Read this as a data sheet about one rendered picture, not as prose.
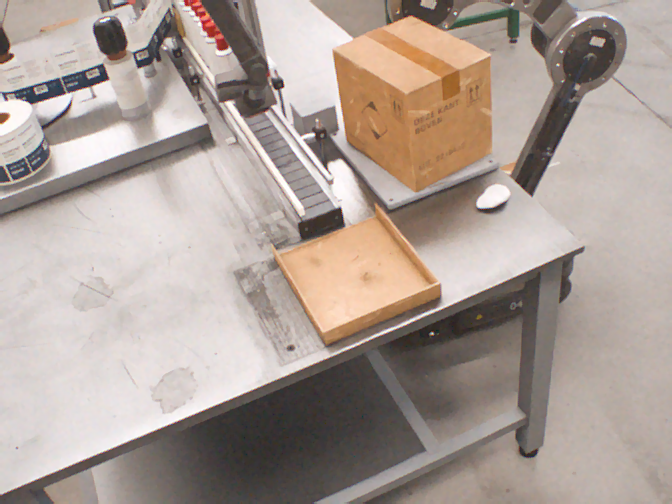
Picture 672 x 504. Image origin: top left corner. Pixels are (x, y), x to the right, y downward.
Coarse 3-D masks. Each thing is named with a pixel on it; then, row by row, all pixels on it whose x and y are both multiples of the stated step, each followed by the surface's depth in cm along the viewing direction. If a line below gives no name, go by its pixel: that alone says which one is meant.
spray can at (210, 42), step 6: (210, 24) 206; (210, 30) 205; (210, 36) 207; (210, 42) 207; (210, 48) 209; (210, 54) 210; (210, 60) 212; (216, 60) 211; (216, 66) 212; (216, 72) 214
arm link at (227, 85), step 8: (256, 64) 170; (232, 72) 176; (240, 72) 176; (256, 72) 171; (264, 72) 172; (216, 80) 175; (224, 80) 174; (232, 80) 175; (240, 80) 174; (248, 80) 175; (256, 80) 173; (264, 80) 174; (216, 88) 177; (224, 88) 176; (232, 88) 176; (240, 88) 176; (224, 96) 176; (232, 96) 177; (240, 96) 178
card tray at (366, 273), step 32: (384, 224) 169; (288, 256) 167; (320, 256) 165; (352, 256) 164; (384, 256) 162; (416, 256) 156; (320, 288) 158; (352, 288) 156; (384, 288) 155; (416, 288) 154; (320, 320) 151; (352, 320) 145; (384, 320) 149
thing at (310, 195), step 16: (208, 80) 229; (240, 128) 201; (256, 128) 200; (272, 128) 198; (272, 144) 193; (288, 144) 191; (272, 160) 187; (288, 160) 186; (288, 176) 181; (304, 176) 180; (304, 192) 175; (320, 192) 175; (304, 208) 171; (320, 208) 170; (336, 208) 169
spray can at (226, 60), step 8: (216, 40) 198; (224, 40) 198; (224, 48) 200; (216, 56) 201; (224, 56) 200; (232, 56) 202; (224, 64) 202; (232, 64) 203; (224, 72) 203; (232, 104) 210
